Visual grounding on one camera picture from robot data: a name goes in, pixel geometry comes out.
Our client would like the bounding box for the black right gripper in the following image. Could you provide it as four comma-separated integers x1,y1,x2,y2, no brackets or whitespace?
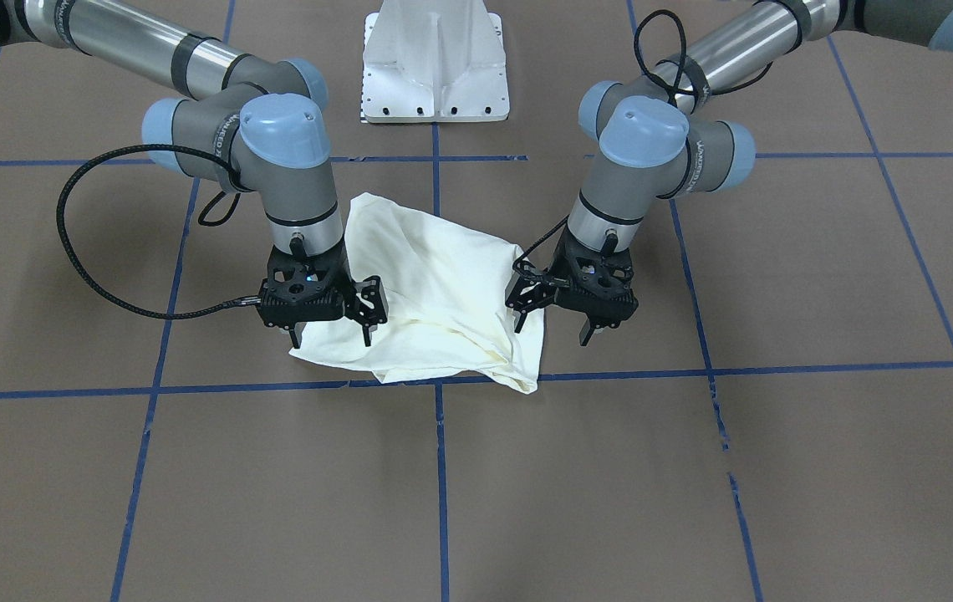
257,247,388,349

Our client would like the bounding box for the cream long-sleeve cat shirt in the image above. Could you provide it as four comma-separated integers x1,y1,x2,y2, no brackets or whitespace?
292,193,544,394

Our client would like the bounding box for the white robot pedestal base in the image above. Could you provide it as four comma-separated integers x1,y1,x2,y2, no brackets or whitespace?
359,1,511,125

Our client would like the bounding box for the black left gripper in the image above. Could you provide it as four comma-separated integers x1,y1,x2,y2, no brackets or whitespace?
506,235,640,347

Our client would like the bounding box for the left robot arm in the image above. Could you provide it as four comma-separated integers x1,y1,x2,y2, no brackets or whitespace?
506,1,953,345

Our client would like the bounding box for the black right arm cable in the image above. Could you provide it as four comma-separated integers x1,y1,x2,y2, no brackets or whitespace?
56,145,264,321

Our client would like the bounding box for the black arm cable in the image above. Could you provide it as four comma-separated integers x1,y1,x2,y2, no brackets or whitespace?
518,10,774,260
56,145,264,321

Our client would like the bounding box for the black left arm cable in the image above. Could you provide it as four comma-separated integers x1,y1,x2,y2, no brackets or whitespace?
518,10,774,260

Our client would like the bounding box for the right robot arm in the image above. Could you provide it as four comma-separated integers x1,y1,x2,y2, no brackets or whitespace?
0,1,388,347

